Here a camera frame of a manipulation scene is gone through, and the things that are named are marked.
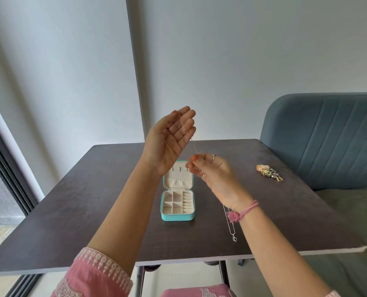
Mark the black table frame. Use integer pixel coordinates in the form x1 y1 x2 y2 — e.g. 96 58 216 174
135 258 256 297

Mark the person's right hand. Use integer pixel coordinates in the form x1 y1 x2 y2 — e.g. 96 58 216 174
185 153 255 212

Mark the blue upholstered sofa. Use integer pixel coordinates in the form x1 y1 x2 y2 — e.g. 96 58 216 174
259 92 367 297

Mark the pink thread bracelet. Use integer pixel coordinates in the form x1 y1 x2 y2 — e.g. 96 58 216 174
226 200 260 224

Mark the person's left hand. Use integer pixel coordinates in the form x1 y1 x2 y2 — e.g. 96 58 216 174
143 106 197 177

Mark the pile of colourful earrings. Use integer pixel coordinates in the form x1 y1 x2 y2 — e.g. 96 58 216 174
256 164 285 183

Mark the teal jewelry box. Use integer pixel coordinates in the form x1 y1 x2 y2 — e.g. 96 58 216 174
161 160 196 221

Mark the pink embroidered garment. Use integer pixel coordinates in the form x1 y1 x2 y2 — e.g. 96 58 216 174
50 247 340 297

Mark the black sliding door frame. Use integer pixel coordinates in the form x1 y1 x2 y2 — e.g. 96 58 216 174
0 110 45 297

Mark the silver heart pendant necklace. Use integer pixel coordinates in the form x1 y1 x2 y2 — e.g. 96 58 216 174
222 203 238 242

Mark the person's left forearm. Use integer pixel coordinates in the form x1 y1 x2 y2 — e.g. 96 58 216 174
87 158 165 279

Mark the thin gold chain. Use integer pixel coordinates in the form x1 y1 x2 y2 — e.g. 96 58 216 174
175 111 206 178

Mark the person's right forearm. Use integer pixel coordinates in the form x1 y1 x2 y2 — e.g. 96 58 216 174
233 203 333 297

